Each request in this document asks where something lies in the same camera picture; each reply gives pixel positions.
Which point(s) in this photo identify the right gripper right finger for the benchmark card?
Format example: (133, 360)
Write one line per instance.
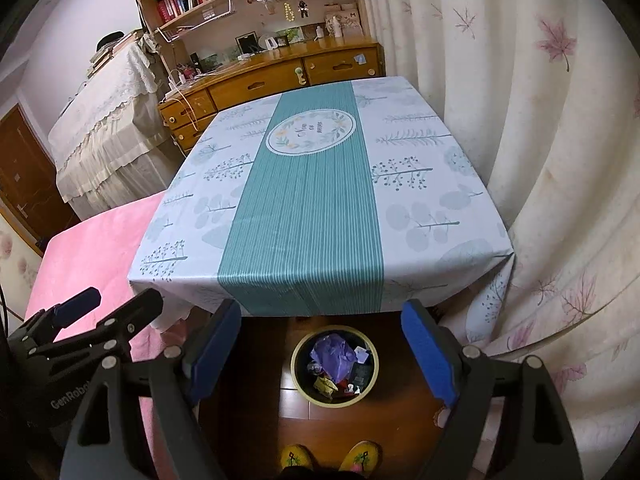
(534, 439)

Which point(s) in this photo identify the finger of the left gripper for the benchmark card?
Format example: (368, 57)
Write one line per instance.
(131, 317)
(71, 310)

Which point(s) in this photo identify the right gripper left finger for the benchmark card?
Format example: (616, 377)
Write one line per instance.
(108, 441)

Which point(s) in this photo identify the white small carton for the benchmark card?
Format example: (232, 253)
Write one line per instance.
(362, 354)

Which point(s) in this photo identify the purple plastic bag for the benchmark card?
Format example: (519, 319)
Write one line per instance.
(334, 356)

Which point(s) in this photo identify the small black box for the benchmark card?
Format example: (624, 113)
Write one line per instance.
(361, 375)

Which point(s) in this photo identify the yellow paper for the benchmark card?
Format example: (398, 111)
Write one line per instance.
(325, 387)

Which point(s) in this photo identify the red packet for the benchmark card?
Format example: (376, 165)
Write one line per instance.
(344, 386)

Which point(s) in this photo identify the dark blue trash bin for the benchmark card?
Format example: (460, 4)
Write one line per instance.
(304, 370)

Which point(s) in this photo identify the brown wooden door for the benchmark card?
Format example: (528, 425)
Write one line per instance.
(28, 181)

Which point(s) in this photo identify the left yellow slipper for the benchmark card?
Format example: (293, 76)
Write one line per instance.
(295, 457)

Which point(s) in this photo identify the yellow slipper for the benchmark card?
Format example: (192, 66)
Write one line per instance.
(362, 459)
(295, 457)

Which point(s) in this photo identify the right yellow slipper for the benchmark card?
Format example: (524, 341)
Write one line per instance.
(362, 459)

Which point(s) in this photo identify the white lace furniture cover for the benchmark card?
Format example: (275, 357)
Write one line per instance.
(110, 147)

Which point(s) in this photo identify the leaf-print blue tablecloth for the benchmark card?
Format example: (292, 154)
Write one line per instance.
(345, 198)

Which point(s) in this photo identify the wooden desk with drawers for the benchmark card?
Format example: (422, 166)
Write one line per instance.
(188, 110)

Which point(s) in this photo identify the wooden bookshelf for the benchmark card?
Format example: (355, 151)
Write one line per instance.
(190, 30)

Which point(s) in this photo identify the floral cream curtain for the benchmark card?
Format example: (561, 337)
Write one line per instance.
(543, 97)

